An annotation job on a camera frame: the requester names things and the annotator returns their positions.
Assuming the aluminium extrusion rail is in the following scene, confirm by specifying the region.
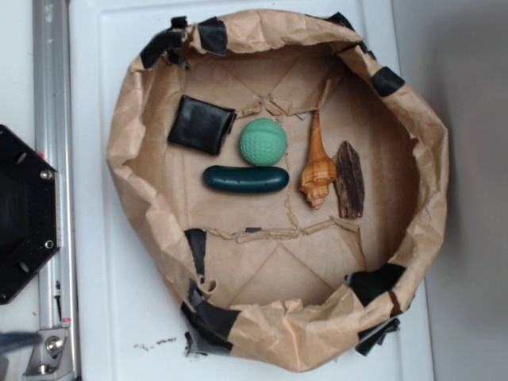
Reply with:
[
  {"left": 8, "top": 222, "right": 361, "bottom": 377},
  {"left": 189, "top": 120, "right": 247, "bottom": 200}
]
[{"left": 33, "top": 1, "right": 81, "bottom": 380}]

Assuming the dark teal oblong toy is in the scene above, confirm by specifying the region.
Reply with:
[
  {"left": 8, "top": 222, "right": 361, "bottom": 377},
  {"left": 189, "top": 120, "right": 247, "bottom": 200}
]
[{"left": 202, "top": 165, "right": 290, "bottom": 194}]

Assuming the metal corner bracket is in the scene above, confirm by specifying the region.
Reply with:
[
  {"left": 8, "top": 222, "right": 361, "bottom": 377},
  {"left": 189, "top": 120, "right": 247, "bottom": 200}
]
[{"left": 22, "top": 328, "right": 73, "bottom": 380}]

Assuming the white plastic tray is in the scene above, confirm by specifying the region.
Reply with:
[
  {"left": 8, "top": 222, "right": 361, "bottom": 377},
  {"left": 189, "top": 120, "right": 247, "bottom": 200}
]
[{"left": 69, "top": 1, "right": 433, "bottom": 380}]

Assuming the orange spiral seashell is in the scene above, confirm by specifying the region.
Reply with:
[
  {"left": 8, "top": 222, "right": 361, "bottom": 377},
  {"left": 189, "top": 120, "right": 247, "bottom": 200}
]
[{"left": 298, "top": 110, "right": 337, "bottom": 210}]

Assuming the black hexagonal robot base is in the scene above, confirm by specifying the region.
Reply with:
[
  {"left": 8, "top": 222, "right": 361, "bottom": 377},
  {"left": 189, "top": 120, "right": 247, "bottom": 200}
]
[{"left": 1, "top": 125, "right": 60, "bottom": 305}]

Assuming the black square rubber pad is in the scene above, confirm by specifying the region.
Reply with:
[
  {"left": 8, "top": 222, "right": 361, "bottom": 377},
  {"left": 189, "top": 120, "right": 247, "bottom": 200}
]
[{"left": 167, "top": 95, "right": 236, "bottom": 156}]

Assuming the dark brown bark piece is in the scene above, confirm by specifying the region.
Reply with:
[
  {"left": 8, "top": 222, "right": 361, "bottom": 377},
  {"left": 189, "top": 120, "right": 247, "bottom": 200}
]
[{"left": 334, "top": 140, "right": 365, "bottom": 219}]

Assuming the green dimpled ball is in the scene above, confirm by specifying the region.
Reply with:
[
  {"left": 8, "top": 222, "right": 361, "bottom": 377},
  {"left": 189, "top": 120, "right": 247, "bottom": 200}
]
[{"left": 239, "top": 118, "right": 287, "bottom": 167}]

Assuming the brown paper bag bin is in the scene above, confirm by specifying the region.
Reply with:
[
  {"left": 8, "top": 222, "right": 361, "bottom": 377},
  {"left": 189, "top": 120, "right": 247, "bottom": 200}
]
[{"left": 106, "top": 10, "right": 449, "bottom": 371}]

